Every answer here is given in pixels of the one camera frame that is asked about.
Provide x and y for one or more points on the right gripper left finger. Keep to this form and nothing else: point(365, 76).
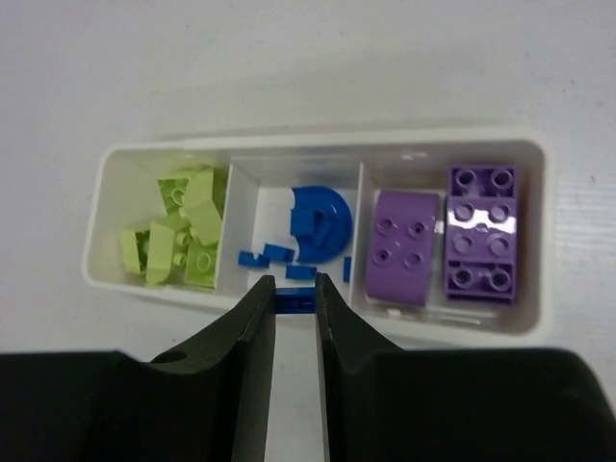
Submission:
point(206, 399)

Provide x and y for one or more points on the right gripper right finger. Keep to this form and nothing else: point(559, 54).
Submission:
point(381, 402)

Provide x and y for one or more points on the small blue lego piece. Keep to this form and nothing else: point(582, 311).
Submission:
point(296, 300)
point(278, 253)
point(300, 272)
point(253, 260)
point(347, 269)

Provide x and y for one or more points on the lime green lego brick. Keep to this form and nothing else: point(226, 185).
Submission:
point(157, 250)
point(198, 195)
point(201, 266)

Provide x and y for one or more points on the dark purple lego brick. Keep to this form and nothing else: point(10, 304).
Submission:
point(481, 233)

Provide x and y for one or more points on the light purple lego brick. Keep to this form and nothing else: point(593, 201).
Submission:
point(400, 258)

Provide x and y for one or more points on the blue round lego piece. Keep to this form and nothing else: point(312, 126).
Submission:
point(321, 224)

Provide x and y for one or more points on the white divided tray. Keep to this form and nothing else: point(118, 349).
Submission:
point(443, 235)

